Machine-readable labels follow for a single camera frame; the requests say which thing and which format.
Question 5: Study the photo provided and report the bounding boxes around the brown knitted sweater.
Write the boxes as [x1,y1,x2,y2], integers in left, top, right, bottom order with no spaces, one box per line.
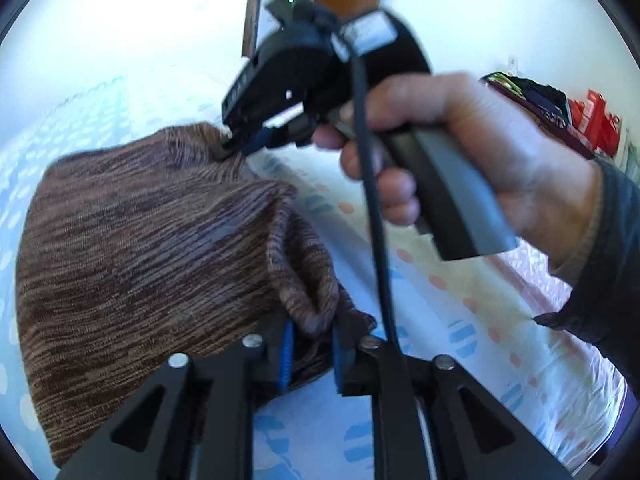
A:
[15,122,375,466]

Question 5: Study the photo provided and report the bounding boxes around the dark clothes pile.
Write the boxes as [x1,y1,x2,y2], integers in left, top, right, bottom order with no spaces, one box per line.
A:
[482,72,594,159]

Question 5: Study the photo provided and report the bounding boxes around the person right hand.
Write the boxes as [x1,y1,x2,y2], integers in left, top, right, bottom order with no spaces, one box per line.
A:
[311,71,604,267]

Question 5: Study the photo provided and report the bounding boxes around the blue pink patterned bedsheet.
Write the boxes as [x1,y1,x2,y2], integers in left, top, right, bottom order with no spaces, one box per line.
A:
[1,70,631,479]

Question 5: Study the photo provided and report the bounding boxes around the dark grey right sleeve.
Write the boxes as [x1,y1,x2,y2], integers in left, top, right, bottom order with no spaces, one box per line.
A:
[535,162,639,392]

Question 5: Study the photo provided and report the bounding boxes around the red boxes on shelf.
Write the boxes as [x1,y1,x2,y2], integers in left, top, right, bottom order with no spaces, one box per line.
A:
[568,90,622,158]

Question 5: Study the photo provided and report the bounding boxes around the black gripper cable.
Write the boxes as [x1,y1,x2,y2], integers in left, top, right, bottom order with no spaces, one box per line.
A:
[328,14,432,480]

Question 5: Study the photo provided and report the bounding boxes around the brown door frame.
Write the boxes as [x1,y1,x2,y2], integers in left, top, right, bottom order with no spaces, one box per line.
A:
[241,0,312,59]

